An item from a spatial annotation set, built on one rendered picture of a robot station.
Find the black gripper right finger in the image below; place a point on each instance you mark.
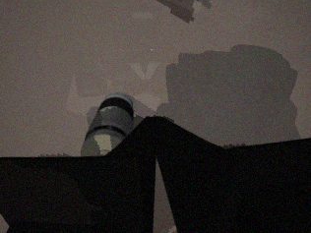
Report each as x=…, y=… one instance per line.
x=205, y=183

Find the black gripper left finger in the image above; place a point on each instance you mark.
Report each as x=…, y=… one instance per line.
x=118, y=188

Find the grey and black battery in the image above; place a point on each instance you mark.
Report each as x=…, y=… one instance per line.
x=111, y=124

